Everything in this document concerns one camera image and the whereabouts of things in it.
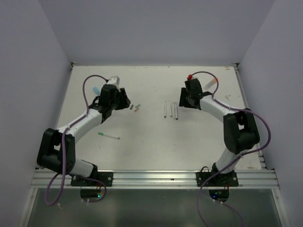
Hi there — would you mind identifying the blue pen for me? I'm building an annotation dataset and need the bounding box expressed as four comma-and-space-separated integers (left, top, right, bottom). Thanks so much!
174, 102, 178, 120

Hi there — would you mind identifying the green capped pen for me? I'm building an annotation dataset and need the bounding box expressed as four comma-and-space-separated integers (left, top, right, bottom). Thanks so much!
169, 101, 173, 118

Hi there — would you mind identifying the grey capped pen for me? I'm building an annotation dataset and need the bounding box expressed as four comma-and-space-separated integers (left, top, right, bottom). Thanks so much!
163, 101, 167, 118

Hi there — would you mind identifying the light blue highlighter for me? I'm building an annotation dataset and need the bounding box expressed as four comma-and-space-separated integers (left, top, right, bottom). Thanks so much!
93, 87, 99, 95

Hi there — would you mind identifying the orange highlighter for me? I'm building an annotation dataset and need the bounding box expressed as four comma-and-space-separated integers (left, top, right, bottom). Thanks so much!
204, 79, 217, 90

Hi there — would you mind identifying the teal pen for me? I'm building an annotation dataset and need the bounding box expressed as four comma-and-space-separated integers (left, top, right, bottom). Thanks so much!
98, 132, 121, 140

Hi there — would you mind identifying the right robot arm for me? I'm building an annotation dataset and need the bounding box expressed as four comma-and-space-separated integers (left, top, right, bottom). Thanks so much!
179, 79, 260, 186

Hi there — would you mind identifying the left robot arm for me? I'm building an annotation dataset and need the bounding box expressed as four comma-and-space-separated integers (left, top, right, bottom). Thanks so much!
37, 85, 130, 186

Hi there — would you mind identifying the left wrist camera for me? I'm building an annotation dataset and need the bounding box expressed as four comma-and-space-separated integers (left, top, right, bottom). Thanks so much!
107, 76, 120, 87

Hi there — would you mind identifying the aluminium rail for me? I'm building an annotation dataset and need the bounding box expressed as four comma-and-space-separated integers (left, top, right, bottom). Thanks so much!
30, 169, 277, 190

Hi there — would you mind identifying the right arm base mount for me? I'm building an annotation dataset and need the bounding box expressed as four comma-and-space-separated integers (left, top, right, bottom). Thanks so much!
196, 165, 239, 202

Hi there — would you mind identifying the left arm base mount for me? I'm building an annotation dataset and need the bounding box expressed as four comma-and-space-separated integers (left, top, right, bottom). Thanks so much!
71, 172, 114, 203

